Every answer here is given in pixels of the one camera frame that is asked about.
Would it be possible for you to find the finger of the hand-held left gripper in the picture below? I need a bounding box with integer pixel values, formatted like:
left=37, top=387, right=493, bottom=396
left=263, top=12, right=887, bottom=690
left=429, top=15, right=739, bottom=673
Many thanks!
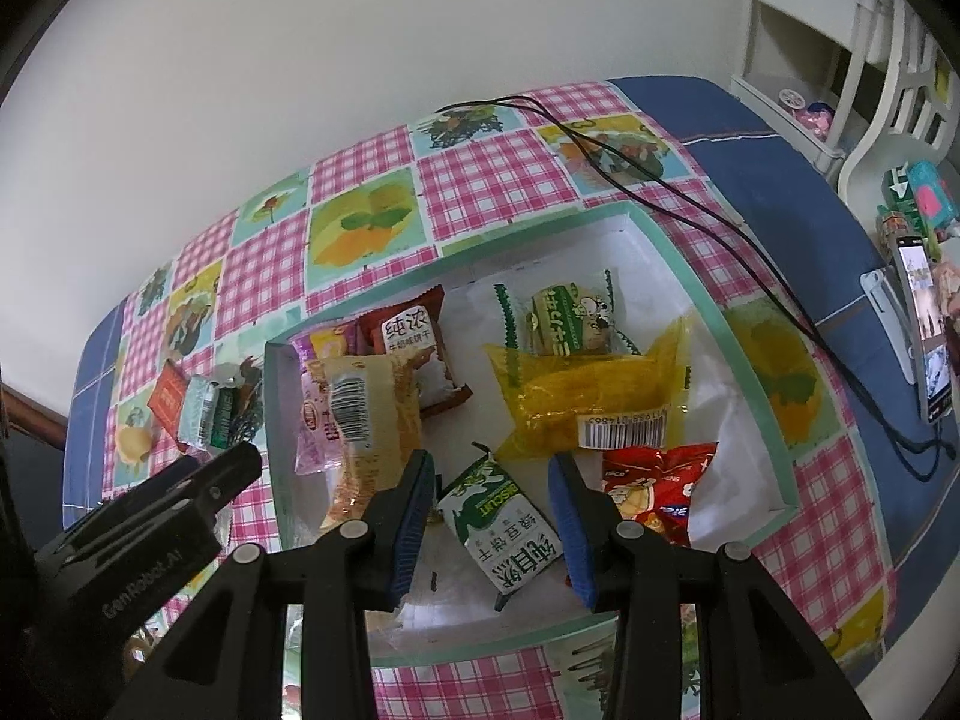
left=101, top=456, right=202, bottom=520
left=189, top=441, right=263, bottom=518

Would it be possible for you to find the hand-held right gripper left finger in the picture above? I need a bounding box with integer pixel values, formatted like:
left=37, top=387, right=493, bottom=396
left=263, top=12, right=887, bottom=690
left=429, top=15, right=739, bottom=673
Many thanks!
left=97, top=450, right=437, bottom=720

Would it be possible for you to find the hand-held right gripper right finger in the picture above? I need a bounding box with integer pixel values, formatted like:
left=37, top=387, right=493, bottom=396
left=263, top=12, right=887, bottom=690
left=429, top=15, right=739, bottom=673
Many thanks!
left=547, top=452, right=878, bottom=720

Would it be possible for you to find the green and white biscuit packet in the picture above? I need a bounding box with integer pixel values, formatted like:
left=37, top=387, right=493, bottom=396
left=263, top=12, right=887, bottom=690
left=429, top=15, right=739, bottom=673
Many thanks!
left=435, top=444, right=563, bottom=612

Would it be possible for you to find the orange bread packet with barcode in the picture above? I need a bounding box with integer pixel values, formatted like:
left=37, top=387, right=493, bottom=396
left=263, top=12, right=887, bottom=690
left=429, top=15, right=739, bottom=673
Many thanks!
left=319, top=352, right=425, bottom=533

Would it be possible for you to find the white tray with teal rim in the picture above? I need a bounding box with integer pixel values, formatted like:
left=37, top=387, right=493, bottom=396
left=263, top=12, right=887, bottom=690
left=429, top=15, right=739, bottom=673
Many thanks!
left=264, top=202, right=797, bottom=668

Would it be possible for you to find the dark green snack packet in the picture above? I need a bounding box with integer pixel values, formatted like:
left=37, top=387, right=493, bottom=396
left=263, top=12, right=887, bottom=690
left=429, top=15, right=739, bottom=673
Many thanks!
left=210, top=381, right=261, bottom=451

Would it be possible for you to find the teal small snack packet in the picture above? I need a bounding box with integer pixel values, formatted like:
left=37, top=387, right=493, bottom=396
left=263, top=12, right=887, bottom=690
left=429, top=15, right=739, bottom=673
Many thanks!
left=176, top=377, right=222, bottom=451

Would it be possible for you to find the red flat snack packet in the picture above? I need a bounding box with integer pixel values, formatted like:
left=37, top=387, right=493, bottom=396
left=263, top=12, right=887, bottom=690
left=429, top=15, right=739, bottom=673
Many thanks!
left=148, top=360, right=188, bottom=428

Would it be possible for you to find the red cartoon snack packet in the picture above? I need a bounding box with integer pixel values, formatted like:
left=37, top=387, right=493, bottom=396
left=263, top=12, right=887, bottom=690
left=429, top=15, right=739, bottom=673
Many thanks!
left=600, top=441, right=719, bottom=548

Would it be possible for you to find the purple snack packet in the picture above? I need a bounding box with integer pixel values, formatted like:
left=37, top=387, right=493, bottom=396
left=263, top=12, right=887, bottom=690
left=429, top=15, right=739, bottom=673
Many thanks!
left=292, top=319, right=361, bottom=475

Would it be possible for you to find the yellow translucent snack packet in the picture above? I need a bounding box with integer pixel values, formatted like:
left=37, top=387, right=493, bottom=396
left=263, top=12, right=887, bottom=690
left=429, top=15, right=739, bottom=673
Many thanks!
left=484, top=315, right=695, bottom=460

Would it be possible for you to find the brown biscuit packet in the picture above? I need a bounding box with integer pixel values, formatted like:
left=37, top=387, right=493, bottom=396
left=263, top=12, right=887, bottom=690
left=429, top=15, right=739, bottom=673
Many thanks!
left=356, top=285, right=473, bottom=421

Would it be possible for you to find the green striped clear snack packet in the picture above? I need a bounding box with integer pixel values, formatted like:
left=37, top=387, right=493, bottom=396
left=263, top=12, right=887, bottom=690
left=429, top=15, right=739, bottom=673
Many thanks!
left=491, top=268, right=642, bottom=359

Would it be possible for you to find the pink checked picture tablecloth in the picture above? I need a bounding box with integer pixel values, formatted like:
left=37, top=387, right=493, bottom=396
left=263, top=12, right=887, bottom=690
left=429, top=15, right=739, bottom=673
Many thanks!
left=64, top=82, right=901, bottom=720

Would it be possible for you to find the white phone stand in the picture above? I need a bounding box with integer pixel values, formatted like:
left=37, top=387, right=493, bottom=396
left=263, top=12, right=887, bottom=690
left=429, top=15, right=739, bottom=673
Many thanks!
left=859, top=266, right=923, bottom=391

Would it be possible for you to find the blue checked cloth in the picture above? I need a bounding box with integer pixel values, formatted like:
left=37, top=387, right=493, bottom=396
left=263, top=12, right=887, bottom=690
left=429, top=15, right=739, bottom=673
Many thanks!
left=60, top=75, right=960, bottom=691

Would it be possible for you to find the black smartphone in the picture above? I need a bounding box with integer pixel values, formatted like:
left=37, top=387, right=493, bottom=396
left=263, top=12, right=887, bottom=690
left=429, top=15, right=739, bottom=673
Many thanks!
left=892, top=234, right=960, bottom=421

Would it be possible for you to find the pink small toy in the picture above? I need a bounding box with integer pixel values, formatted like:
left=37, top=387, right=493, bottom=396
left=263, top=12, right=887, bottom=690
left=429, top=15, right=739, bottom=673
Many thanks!
left=795, top=101, right=835, bottom=137

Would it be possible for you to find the pile of colourful packets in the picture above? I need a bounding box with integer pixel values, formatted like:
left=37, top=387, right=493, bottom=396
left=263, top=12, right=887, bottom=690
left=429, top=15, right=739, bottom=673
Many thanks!
left=876, top=160, right=960, bottom=241

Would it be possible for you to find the white chair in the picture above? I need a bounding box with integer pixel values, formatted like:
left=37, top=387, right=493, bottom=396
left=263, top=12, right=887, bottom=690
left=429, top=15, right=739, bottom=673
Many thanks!
left=836, top=0, right=960, bottom=203

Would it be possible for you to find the brown wooden frame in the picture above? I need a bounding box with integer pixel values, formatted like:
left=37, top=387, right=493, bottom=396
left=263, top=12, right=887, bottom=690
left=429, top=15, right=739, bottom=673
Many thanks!
left=0, top=382, right=68, bottom=458

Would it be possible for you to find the black cable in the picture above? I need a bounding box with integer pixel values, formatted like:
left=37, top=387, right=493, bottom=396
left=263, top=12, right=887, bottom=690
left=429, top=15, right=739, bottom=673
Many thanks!
left=510, top=94, right=960, bottom=466
left=439, top=97, right=942, bottom=481

